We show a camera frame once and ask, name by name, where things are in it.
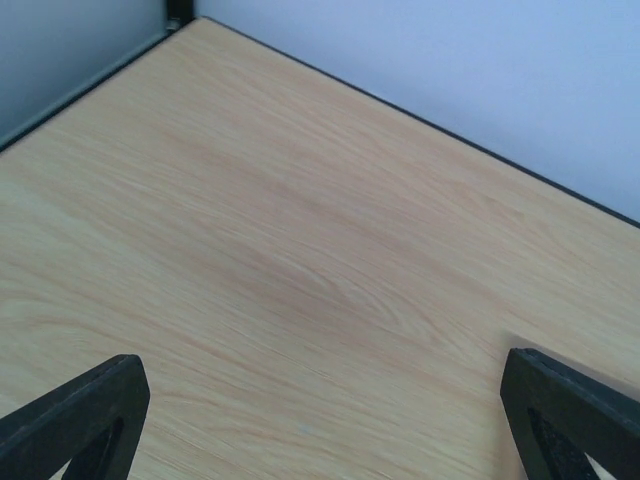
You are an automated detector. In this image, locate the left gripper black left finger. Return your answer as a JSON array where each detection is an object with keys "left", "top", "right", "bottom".
[{"left": 1, "top": 354, "right": 150, "bottom": 479}]

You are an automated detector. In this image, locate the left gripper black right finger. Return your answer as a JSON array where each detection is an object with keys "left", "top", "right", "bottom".
[{"left": 500, "top": 348, "right": 639, "bottom": 479}]

